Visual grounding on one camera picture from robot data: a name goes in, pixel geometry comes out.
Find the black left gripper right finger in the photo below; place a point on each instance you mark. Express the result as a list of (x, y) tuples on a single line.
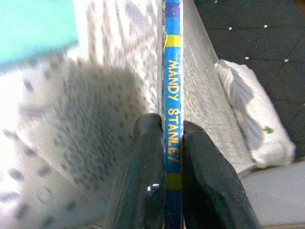
[(207, 186)]

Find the blue and yellow children's book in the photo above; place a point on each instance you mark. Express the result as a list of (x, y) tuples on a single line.
[(172, 83)]

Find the black tufted headboard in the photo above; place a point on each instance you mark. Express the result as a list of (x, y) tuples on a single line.
[(262, 35)]

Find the teal blanket with colourful patches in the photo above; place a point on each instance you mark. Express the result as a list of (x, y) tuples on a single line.
[(31, 28)]

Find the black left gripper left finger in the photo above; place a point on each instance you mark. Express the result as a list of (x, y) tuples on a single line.
[(143, 179)]

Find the grey quilted mattress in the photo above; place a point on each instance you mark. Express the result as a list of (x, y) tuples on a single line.
[(83, 119)]

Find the white pillow with tree print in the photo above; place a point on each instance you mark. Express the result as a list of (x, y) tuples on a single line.
[(262, 131)]

